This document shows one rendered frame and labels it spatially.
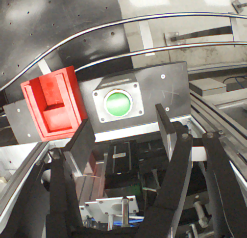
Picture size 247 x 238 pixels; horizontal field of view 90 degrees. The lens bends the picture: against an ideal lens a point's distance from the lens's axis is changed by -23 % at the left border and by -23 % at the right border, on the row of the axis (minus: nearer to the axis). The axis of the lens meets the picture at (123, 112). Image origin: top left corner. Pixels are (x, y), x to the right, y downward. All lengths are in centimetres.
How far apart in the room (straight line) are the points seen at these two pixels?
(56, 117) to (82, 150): 24
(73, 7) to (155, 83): 44
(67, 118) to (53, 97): 7
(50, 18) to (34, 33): 9
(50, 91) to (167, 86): 29
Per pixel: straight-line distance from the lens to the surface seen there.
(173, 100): 40
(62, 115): 38
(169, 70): 39
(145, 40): 48
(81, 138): 16
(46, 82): 41
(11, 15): 81
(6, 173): 70
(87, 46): 61
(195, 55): 141
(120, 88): 26
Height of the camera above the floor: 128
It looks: 68 degrees down
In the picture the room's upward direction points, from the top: 179 degrees counter-clockwise
